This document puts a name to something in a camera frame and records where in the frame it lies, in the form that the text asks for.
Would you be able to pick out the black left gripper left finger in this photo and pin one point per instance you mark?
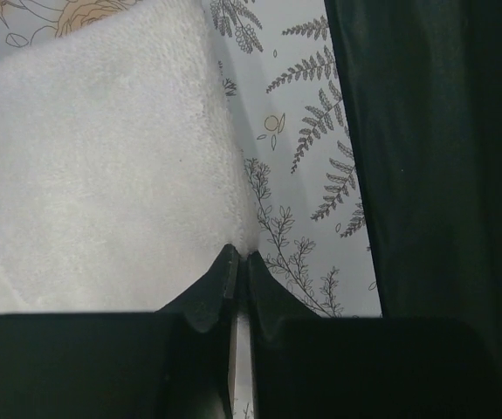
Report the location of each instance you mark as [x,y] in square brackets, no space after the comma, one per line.
[172,363]

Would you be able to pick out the floral patterned table mat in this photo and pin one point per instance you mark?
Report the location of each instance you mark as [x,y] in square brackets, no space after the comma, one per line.
[279,77]

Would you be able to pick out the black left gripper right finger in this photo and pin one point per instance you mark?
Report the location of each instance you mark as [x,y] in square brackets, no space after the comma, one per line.
[306,366]

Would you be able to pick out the white towel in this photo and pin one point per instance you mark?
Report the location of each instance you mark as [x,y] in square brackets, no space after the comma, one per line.
[121,177]

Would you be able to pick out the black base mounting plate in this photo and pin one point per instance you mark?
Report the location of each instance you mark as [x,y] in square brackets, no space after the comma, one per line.
[422,88]

